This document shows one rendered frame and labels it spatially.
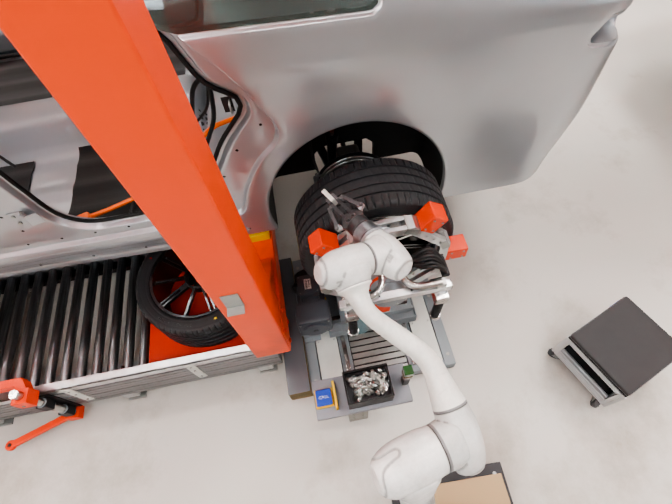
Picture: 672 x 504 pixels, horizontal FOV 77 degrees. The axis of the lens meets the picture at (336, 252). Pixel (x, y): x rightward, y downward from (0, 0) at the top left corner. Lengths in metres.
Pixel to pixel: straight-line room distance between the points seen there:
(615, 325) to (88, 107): 2.33
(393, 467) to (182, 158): 0.90
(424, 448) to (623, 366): 1.42
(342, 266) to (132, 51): 0.68
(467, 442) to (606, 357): 1.28
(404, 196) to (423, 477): 0.90
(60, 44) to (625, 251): 3.03
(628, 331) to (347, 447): 1.51
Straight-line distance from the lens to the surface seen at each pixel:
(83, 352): 2.68
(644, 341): 2.54
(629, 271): 3.14
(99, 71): 0.79
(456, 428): 1.26
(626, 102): 4.19
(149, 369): 2.32
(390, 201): 1.53
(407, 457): 1.22
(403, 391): 1.99
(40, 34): 0.78
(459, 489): 2.03
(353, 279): 1.13
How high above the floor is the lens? 2.39
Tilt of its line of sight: 59 degrees down
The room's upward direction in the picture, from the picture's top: 7 degrees counter-clockwise
